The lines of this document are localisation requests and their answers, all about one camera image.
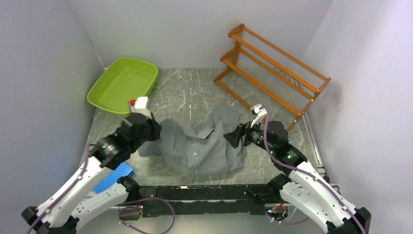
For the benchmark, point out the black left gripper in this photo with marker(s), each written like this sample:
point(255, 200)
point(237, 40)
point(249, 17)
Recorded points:
point(156, 130)

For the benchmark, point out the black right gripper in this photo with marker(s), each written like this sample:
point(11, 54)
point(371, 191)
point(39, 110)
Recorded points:
point(234, 137)

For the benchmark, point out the grey button-up shirt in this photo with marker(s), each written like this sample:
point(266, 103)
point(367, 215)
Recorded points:
point(200, 149)

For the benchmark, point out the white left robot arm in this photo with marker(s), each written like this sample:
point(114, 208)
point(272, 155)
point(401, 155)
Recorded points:
point(67, 211)

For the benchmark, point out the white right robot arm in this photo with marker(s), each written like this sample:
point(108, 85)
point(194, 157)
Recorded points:
point(299, 183)

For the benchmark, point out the blue flat pad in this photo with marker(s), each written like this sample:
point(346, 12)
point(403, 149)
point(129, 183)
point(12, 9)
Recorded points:
point(122, 170)

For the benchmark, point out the green plastic tub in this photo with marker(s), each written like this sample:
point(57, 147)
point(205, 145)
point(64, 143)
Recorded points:
point(125, 79)

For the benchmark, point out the orange wooden rack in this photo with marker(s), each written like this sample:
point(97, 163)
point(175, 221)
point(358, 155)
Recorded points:
point(282, 77)

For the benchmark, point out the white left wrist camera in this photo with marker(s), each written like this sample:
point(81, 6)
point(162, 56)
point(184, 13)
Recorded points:
point(139, 105)

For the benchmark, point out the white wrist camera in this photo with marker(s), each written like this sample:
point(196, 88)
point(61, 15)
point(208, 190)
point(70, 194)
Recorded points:
point(139, 105)
point(259, 113)

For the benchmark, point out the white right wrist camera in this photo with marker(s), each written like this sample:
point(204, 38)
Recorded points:
point(259, 113)

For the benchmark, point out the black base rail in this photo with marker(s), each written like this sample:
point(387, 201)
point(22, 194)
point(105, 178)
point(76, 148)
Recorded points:
point(253, 199)

